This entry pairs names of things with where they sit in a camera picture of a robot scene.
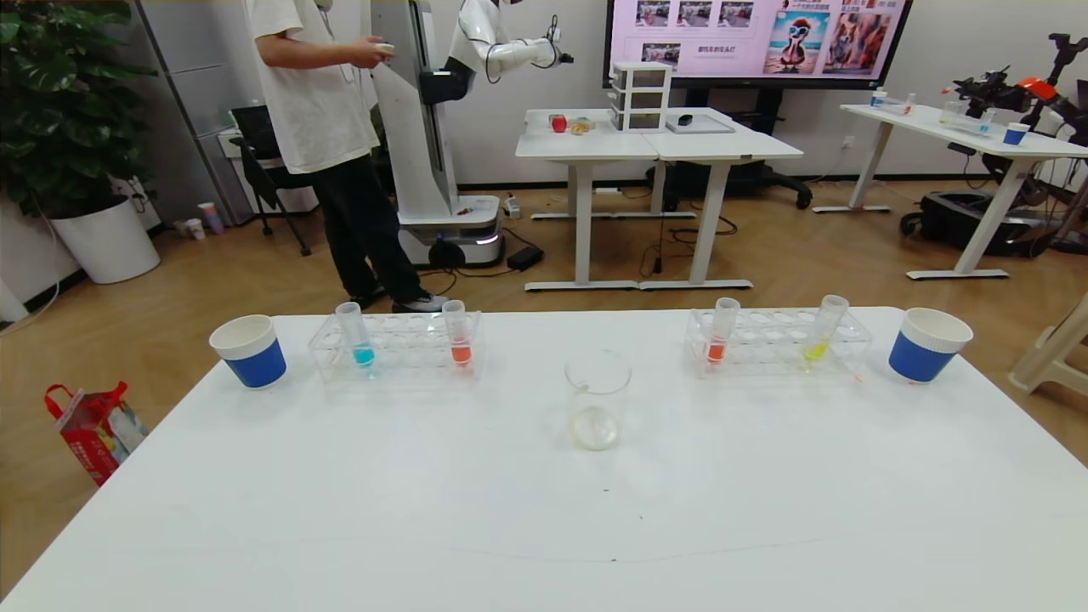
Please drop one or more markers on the white planter pot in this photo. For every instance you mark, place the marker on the white planter pot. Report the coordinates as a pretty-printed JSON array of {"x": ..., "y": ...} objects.
[{"x": 106, "y": 242}]

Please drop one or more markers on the beige plastic stool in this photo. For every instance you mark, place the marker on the beige plastic stool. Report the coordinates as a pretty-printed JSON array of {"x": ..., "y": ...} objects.
[{"x": 1050, "y": 357}]

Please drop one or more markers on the black screen stand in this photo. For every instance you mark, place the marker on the black screen stand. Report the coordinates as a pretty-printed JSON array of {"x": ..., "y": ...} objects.
[{"x": 765, "y": 178}]

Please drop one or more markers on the clear acrylic test tube rack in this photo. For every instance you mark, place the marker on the clear acrylic test tube rack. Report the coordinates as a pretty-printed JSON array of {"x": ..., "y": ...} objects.
[
  {"x": 965, "y": 124},
  {"x": 899, "y": 105},
  {"x": 769, "y": 344},
  {"x": 408, "y": 350}
]

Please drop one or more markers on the yellow pigment test tube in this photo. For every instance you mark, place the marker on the yellow pigment test tube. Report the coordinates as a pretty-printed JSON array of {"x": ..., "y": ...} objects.
[{"x": 820, "y": 344}]

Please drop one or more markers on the grey metal cabinet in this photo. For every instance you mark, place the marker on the grey metal cabinet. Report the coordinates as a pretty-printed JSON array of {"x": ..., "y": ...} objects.
[{"x": 195, "y": 68}]

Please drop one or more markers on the white tower robot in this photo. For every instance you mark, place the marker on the white tower robot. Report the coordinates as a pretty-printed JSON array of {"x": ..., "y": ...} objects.
[{"x": 408, "y": 127}]

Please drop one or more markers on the black office chair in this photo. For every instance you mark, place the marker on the black office chair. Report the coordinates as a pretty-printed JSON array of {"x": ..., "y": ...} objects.
[{"x": 255, "y": 136}]

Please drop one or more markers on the green leafy plant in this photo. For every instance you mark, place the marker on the green leafy plant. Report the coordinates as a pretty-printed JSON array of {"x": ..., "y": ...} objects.
[{"x": 59, "y": 102}]

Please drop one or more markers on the pink drinking cup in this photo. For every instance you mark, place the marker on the pink drinking cup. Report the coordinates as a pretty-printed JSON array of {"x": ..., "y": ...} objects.
[{"x": 211, "y": 219}]

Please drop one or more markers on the grey flat tray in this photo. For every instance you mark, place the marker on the grey flat tray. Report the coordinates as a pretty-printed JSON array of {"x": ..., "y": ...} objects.
[{"x": 701, "y": 125}]

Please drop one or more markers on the white power strip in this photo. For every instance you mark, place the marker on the white power strip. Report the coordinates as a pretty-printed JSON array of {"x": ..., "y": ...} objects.
[{"x": 512, "y": 206}]

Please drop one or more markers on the person in white t-shirt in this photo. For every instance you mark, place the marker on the person in white t-shirt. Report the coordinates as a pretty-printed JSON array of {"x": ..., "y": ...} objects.
[{"x": 314, "y": 93}]

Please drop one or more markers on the red pigment test tube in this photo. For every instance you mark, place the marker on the red pigment test tube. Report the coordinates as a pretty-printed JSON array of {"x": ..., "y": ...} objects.
[
  {"x": 459, "y": 348},
  {"x": 718, "y": 347}
]

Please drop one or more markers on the clear glass beaker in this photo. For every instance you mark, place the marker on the clear glass beaker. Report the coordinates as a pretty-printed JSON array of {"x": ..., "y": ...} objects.
[{"x": 595, "y": 425}]

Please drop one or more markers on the long white desk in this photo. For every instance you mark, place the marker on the long white desk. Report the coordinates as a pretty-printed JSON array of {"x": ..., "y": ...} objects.
[{"x": 952, "y": 127}]

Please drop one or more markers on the black orange robot arm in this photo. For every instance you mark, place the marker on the black orange robot arm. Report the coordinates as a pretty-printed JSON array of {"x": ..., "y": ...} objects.
[{"x": 1003, "y": 89}]

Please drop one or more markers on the white drawer unit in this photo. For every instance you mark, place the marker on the white drawer unit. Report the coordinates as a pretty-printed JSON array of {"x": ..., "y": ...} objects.
[{"x": 639, "y": 98}]

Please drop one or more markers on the blue white paper cup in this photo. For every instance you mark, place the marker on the blue white paper cup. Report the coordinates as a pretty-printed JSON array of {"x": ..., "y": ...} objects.
[
  {"x": 255, "y": 361},
  {"x": 922, "y": 357}
]

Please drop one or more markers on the red gift bag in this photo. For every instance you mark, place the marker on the red gift bag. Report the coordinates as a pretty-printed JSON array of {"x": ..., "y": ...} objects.
[{"x": 93, "y": 438}]

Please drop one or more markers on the large wall screen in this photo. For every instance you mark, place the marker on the large wall screen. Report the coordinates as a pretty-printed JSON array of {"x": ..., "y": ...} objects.
[{"x": 756, "y": 42}]

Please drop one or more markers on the black power adapter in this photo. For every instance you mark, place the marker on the black power adapter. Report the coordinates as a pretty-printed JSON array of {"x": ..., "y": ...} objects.
[{"x": 525, "y": 258}]

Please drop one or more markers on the blue pigment test tube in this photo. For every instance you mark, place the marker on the blue pigment test tube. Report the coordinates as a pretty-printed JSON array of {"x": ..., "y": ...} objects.
[{"x": 359, "y": 344}]

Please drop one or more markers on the white standing desk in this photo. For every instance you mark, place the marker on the white standing desk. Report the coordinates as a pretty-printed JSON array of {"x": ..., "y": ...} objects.
[
  {"x": 578, "y": 146},
  {"x": 722, "y": 146}
]

